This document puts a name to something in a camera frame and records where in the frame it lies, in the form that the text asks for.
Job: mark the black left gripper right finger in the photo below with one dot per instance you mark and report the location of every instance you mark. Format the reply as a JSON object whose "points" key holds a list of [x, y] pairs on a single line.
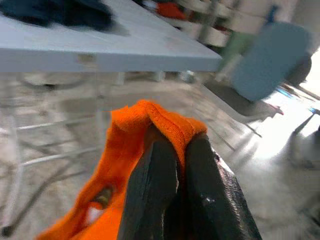
{"points": [[212, 187]]}

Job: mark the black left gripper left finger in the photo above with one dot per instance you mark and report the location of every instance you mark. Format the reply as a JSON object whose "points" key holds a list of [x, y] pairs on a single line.
{"points": [[150, 187]]}

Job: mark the orange shirt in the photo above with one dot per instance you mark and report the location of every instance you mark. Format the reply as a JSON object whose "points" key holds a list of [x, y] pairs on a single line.
{"points": [[130, 130]]}

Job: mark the navy blue garment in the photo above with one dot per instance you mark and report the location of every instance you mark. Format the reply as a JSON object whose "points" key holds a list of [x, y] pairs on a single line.
{"points": [[62, 15]]}

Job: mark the grey folding chair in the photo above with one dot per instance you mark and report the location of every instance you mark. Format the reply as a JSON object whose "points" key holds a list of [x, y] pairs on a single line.
{"points": [[250, 107]]}

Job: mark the blue grey cushion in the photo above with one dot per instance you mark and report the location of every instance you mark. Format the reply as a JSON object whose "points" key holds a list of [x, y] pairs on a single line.
{"points": [[270, 60]]}

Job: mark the green container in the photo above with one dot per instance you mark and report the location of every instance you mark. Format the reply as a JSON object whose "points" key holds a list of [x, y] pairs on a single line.
{"points": [[235, 47]]}

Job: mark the white folding table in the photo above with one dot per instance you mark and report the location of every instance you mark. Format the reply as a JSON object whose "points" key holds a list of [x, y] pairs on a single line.
{"points": [[125, 45]]}

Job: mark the white shelf unit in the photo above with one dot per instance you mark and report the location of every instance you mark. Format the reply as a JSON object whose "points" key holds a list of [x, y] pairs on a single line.
{"points": [[250, 15]]}

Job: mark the red cloth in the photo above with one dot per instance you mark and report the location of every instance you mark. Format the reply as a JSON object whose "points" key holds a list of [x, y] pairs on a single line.
{"points": [[170, 10]]}

